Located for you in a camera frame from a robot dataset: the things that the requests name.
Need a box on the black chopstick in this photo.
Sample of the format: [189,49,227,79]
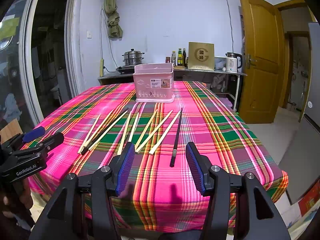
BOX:
[170,109,183,167]
[79,107,129,155]

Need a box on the white electric kettle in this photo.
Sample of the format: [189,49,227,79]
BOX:
[226,52,243,73]

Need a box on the gold paper gift bag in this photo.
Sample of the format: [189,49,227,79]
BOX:
[188,42,215,70]

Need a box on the green oil bottle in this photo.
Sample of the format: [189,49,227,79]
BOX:
[177,48,183,66]

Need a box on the pink plastic utensil caddy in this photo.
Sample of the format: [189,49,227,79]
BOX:
[133,63,175,103]

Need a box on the yellow power strip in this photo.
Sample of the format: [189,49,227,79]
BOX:
[99,59,104,77]

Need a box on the olive green knotted curtain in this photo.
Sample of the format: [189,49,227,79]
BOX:
[104,0,123,38]

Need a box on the clear plastic bottle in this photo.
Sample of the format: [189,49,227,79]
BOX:
[171,51,176,66]

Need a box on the light wooden chopstick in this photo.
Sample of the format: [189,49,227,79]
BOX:
[117,112,131,155]
[78,114,101,154]
[78,110,113,155]
[135,110,158,149]
[88,108,129,151]
[128,112,139,142]
[149,109,182,154]
[136,110,172,153]

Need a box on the person left hand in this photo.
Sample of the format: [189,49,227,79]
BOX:
[1,178,33,220]

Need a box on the wooden cutting board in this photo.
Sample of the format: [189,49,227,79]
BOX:
[174,66,188,70]

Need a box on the low metal stove cabinet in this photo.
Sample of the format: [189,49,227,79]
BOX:
[98,72,134,86]

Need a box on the pink plaid tablecloth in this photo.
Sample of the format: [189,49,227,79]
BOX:
[29,81,289,232]

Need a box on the black induction cooker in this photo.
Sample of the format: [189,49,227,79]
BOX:
[116,65,135,74]

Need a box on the yellow wooden door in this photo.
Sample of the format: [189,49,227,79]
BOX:
[239,0,284,124]

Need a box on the dark soy sauce bottle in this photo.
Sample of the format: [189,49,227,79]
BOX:
[182,48,187,68]

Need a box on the metal kitchen shelf rack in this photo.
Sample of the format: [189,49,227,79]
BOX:
[174,68,246,112]

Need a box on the stainless steel steamer pot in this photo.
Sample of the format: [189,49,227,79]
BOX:
[123,48,144,66]

